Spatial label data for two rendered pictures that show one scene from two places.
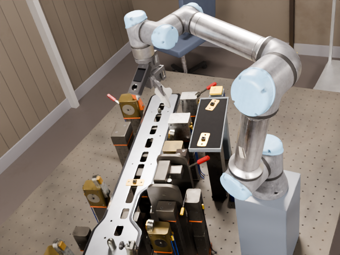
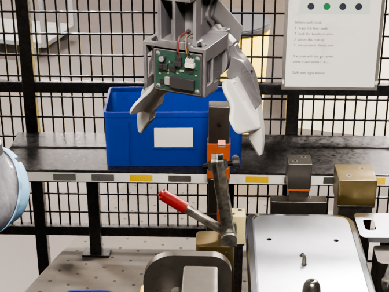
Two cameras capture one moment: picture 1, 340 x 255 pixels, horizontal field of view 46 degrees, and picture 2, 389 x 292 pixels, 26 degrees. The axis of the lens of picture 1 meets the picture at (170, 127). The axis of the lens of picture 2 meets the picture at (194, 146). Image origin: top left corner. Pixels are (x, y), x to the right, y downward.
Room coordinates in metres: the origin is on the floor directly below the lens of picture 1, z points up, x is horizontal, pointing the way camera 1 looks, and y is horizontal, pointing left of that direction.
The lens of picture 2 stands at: (2.10, -0.23, 1.83)
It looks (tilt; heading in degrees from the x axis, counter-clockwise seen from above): 24 degrees down; 162
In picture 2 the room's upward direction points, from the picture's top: straight up
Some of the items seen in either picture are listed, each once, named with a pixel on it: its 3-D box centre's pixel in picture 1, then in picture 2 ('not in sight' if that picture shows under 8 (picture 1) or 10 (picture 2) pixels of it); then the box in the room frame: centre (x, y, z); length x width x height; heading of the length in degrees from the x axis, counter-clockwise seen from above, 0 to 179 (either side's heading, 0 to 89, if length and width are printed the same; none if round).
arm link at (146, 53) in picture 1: (142, 50); not in sight; (1.27, 0.03, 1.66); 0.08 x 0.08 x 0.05
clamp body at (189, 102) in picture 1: (196, 121); not in sight; (1.82, -0.15, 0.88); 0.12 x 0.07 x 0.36; 71
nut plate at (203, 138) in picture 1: (203, 138); not in sight; (1.32, -0.13, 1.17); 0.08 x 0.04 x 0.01; 154
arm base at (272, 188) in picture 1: (267, 176); not in sight; (1.04, -0.32, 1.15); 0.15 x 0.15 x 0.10
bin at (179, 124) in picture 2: not in sight; (173, 125); (0.39, 0.26, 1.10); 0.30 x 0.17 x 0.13; 73
